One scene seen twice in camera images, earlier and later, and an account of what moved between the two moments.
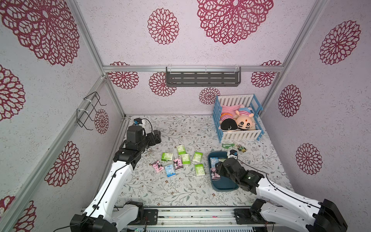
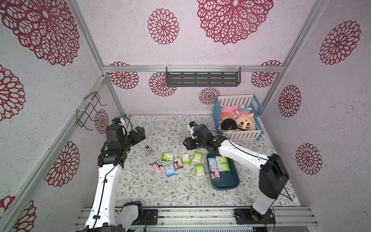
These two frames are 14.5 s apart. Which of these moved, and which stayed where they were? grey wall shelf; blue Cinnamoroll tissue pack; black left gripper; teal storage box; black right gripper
Moved: black left gripper; black right gripper
Stayed: teal storage box; grey wall shelf; blue Cinnamoroll tissue pack
